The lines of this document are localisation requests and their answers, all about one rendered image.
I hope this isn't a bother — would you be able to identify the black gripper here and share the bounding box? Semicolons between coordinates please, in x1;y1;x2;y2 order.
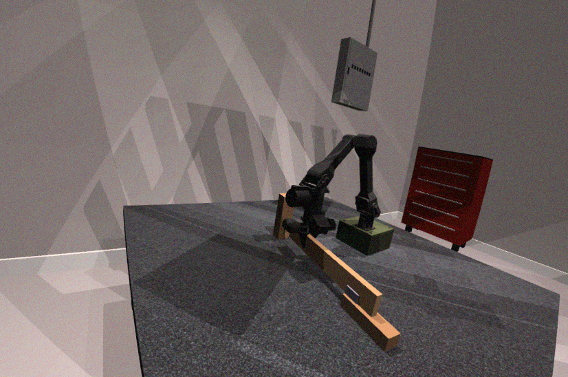
282;206;324;248

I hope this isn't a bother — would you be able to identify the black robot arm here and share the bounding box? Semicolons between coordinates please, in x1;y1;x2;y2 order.
285;134;381;235

